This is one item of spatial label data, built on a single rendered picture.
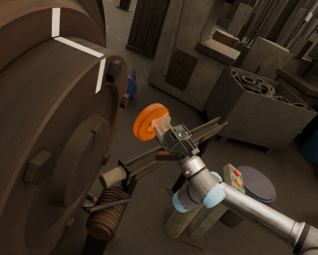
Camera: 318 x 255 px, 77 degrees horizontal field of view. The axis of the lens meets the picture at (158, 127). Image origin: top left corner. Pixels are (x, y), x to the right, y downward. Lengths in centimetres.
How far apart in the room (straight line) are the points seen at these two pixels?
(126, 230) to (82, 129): 130
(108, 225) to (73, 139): 70
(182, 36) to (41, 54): 277
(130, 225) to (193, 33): 232
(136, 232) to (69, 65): 139
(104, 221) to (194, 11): 254
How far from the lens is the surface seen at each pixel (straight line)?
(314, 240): 74
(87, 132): 23
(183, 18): 292
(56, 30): 22
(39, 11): 20
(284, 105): 264
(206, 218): 142
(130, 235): 149
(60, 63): 18
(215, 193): 65
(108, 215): 91
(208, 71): 288
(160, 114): 73
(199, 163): 66
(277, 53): 426
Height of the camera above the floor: 132
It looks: 34 degrees down
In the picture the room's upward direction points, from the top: 23 degrees clockwise
